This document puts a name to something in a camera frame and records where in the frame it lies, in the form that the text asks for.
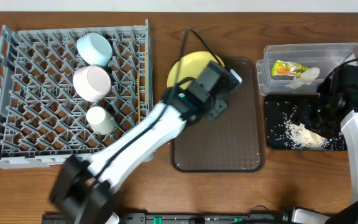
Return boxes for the yellow plate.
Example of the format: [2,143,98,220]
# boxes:
[167,51,218,89]

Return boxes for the white tissue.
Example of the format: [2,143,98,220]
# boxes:
[286,67,320,89]

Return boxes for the rice and food scraps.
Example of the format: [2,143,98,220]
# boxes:
[267,105,346,150]

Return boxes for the yellow snack wrapper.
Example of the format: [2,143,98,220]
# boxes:
[271,60,310,77]

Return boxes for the small light green cup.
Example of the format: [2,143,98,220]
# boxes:
[86,106,114,135]

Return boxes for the white pink-rimmed bowl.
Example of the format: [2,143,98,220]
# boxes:
[73,65,111,103]

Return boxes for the light blue bowl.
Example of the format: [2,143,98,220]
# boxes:
[76,32,113,67]

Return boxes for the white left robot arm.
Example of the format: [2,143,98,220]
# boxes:
[49,61,242,223]

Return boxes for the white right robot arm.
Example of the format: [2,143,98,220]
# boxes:
[288,60,358,223]

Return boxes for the clear plastic waste bin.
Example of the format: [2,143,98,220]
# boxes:
[256,43,358,96]

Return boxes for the black waste tray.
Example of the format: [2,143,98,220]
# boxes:
[263,93,349,152]

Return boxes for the grey plastic dishwasher rack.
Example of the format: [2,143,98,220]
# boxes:
[0,24,153,169]

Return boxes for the dark brown serving tray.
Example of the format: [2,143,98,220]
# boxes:
[170,57,265,172]

